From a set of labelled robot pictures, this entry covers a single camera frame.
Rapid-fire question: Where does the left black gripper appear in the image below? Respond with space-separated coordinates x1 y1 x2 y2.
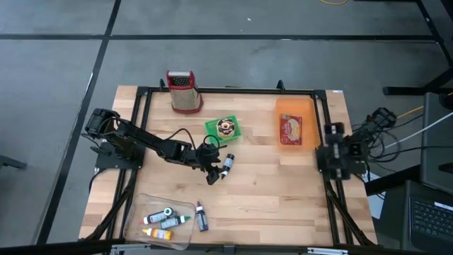
196 140 227 186

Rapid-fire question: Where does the black-tipped ink bottle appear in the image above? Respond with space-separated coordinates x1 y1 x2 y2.
220 153 236 180

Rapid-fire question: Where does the chocolate frosted donut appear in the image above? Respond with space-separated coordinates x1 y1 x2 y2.
216 118 236 139

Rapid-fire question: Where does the red snack package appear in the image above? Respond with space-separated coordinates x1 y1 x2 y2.
279 113 304 147

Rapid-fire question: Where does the green-tipped ink bottle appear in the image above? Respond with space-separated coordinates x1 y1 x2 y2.
160 215 193 230

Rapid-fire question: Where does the red-tipped ink bottle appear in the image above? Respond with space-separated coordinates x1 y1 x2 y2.
139 207 175 225

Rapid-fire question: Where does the yellow ink bottle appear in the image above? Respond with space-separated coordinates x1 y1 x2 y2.
142 227 173 241

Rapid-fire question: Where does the orange translucent plastic bin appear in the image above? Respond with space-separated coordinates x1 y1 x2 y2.
275 97 322 149

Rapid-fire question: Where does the green plastic basket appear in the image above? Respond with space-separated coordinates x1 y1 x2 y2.
204 115 243 146

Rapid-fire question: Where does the purple ink bottle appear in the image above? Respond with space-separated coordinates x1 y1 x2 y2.
195 200 210 233

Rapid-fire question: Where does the clear plastic tray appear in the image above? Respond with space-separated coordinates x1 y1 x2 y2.
122 193 197 251

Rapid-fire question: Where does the steel box grater red trim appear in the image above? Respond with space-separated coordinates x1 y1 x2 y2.
166 69 205 115

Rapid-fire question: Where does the silver aluminium extrusion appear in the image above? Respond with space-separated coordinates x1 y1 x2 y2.
306 246 350 255
109 243 151 255

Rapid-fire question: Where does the grey computer case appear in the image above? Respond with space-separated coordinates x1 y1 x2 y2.
420 91 453 196

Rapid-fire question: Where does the dark laptop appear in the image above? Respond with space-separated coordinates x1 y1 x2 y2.
408 195 453 253

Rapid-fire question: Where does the black stand foot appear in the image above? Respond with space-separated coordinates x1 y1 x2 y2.
0 154 28 171

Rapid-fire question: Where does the black cable bundle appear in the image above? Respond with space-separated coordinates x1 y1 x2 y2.
352 116 453 167

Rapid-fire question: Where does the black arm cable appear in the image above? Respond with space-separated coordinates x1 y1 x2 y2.
163 127 197 152

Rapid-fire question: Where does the black metal table frame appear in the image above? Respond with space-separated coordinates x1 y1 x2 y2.
81 79 379 255

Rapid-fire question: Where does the white cable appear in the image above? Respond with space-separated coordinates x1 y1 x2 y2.
384 110 453 149

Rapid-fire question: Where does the black desk leg frame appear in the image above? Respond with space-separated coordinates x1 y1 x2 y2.
382 0 453 96

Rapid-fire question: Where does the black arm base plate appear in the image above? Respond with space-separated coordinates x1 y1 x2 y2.
93 140 147 171

